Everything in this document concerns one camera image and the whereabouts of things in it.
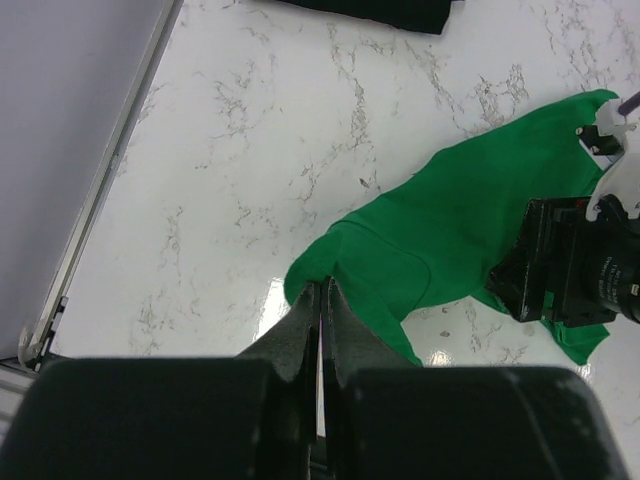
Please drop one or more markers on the green t shirt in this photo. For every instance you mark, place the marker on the green t shirt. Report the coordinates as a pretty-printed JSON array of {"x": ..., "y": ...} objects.
[{"x": 435, "y": 238}]

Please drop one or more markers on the left aluminium frame post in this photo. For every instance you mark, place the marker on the left aluminium frame post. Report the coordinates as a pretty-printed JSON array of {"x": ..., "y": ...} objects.
[{"x": 74, "y": 77}]

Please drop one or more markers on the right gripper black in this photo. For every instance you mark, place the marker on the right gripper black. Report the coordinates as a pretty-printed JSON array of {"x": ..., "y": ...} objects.
[{"x": 566, "y": 269}]

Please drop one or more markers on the folded black t shirt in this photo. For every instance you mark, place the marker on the folded black t shirt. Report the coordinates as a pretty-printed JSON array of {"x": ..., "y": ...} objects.
[{"x": 416, "y": 16}]

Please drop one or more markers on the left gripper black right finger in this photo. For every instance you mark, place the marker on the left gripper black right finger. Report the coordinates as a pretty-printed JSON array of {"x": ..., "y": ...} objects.
[{"x": 387, "y": 418}]

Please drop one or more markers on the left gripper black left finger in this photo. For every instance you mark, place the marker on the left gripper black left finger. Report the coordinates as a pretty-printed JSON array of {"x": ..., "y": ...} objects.
[{"x": 251, "y": 416}]

